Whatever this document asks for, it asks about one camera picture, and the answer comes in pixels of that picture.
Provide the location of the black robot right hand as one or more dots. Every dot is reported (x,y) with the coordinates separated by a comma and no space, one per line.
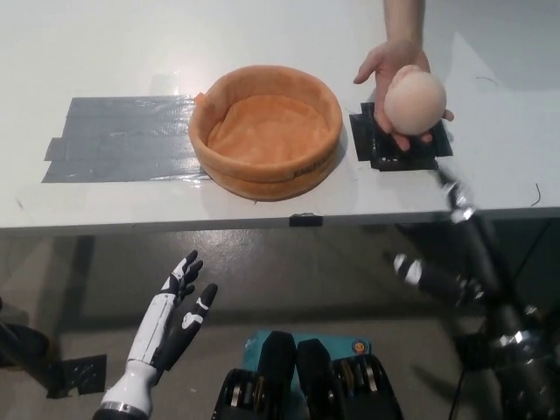
(479,280)

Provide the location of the person's bare hand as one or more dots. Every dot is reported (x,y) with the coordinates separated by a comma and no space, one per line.
(385,65)

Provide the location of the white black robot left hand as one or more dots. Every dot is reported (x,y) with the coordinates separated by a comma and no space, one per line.
(157,324)

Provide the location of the pale pink plush dumpling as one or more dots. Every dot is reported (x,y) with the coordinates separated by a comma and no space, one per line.
(415,100)

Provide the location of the black floor tape patch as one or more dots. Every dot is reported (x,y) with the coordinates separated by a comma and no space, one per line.
(81,376)

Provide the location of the dark table leg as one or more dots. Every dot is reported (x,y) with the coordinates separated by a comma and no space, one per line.
(72,284)

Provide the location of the large black tape patch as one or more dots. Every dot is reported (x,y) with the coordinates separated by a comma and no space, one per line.
(420,155)

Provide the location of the orange plush round basket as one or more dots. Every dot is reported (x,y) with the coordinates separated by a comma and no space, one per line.
(267,127)

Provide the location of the black stand foot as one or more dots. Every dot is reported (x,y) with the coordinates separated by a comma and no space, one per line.
(22,345)

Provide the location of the small black tape strip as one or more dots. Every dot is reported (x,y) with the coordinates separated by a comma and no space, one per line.
(306,220)

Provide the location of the grey duct tape patch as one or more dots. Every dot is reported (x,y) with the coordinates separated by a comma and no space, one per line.
(122,135)

